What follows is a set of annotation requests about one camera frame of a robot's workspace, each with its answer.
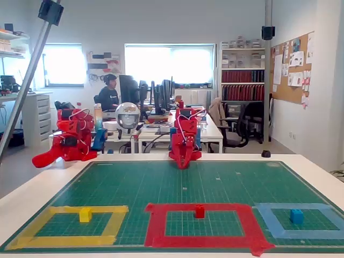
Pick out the seated person dark sweater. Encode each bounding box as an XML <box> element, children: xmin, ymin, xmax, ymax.
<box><xmin>98</xmin><ymin>73</ymin><xmax>120</xmax><ymax>112</ymax></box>

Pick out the black box on pole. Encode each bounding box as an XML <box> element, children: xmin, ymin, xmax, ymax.
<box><xmin>261</xmin><ymin>25</ymin><xmax>276</xmax><ymax>41</ymax></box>

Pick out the colourful drinking bottle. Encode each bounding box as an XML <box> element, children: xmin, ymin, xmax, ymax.
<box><xmin>93</xmin><ymin>103</ymin><xmax>104</xmax><ymax>133</ymax></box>

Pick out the yellow lego brick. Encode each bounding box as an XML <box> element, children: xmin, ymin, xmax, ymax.
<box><xmin>79</xmin><ymin>207</ymin><xmax>92</xmax><ymax>223</ymax></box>

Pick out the beige jacket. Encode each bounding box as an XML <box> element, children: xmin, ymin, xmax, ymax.
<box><xmin>209</xmin><ymin>97</ymin><xmax>230</xmax><ymax>127</ymax></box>

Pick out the cork pin board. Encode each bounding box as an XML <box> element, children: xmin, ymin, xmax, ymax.
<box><xmin>270</xmin><ymin>31</ymin><xmax>316</xmax><ymax>108</ymax></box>

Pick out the wide bright window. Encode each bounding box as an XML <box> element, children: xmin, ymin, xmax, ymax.
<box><xmin>124</xmin><ymin>42</ymin><xmax>216</xmax><ymax>88</ymax></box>

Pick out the white wall shelf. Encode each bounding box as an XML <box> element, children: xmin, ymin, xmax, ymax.
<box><xmin>0</xmin><ymin>23</ymin><xmax>31</xmax><ymax>59</ymax></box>

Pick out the large black computer monitor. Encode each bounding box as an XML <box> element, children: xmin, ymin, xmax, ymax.
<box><xmin>119</xmin><ymin>74</ymin><xmax>140</xmax><ymax>105</ymax></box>

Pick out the green cutting mat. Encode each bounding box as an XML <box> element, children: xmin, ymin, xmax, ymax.
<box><xmin>0</xmin><ymin>160</ymin><xmax>344</xmax><ymax>253</ymax></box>

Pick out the blue table clamp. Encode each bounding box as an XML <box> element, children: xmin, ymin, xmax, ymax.
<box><xmin>169</xmin><ymin>127</ymin><xmax>178</xmax><ymax>151</ymax></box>
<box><xmin>90</xmin><ymin>128</ymin><xmax>108</xmax><ymax>154</ymax></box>
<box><xmin>194</xmin><ymin>128</ymin><xmax>202</xmax><ymax>151</ymax></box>

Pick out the upright grey pole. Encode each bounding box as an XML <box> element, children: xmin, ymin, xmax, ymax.
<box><xmin>264</xmin><ymin>0</ymin><xmax>274</xmax><ymax>143</ymax></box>

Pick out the white drawer cabinet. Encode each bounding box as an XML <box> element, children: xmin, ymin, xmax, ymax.
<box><xmin>23</xmin><ymin>92</ymin><xmax>52</xmax><ymax>147</ymax></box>

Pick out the wall tool board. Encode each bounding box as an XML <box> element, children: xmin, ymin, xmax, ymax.
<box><xmin>86</xmin><ymin>51</ymin><xmax>122</xmax><ymax>82</ymax></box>

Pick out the blue tape square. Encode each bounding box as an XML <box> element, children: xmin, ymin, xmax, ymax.
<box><xmin>252</xmin><ymin>203</ymin><xmax>344</xmax><ymax>240</ymax></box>

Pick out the black pole clamp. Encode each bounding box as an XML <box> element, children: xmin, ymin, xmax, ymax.
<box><xmin>37</xmin><ymin>0</ymin><xmax>65</xmax><ymax>27</ymax></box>

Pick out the white shelving with binders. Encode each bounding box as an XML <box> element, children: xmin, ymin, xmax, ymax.
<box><xmin>219</xmin><ymin>36</ymin><xmax>267</xmax><ymax>104</ymax></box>

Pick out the yellow tape square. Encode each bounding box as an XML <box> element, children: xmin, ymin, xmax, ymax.
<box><xmin>5</xmin><ymin>205</ymin><xmax>129</xmax><ymax>250</ymax></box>

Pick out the white motorcycle helmet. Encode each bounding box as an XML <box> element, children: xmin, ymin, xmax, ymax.
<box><xmin>115</xmin><ymin>102</ymin><xmax>141</xmax><ymax>134</ymax></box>

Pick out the green potted plant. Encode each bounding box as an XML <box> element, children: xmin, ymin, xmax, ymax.
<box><xmin>329</xmin><ymin>161</ymin><xmax>344</xmax><ymax>184</ymax></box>

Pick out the red tape square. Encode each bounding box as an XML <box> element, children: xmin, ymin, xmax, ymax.
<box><xmin>144</xmin><ymin>203</ymin><xmax>276</xmax><ymax>257</ymax></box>

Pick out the small bright window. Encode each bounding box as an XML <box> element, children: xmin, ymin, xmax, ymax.
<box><xmin>42</xmin><ymin>43</ymin><xmax>85</xmax><ymax>88</ymax></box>

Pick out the slanted aluminium pole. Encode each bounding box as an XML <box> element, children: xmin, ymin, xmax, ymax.
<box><xmin>0</xmin><ymin>0</ymin><xmax>61</xmax><ymax>164</ymax></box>

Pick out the blue lego brick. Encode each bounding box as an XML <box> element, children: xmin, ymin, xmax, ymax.
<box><xmin>290</xmin><ymin>209</ymin><xmax>304</xmax><ymax>225</ymax></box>

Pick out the black office chair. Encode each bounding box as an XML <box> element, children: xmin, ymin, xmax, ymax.
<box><xmin>221</xmin><ymin>101</ymin><xmax>266</xmax><ymax>149</ymax></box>

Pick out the black monitor on stand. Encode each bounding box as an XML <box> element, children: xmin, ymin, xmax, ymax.
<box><xmin>150</xmin><ymin>76</ymin><xmax>175</xmax><ymax>115</ymax></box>

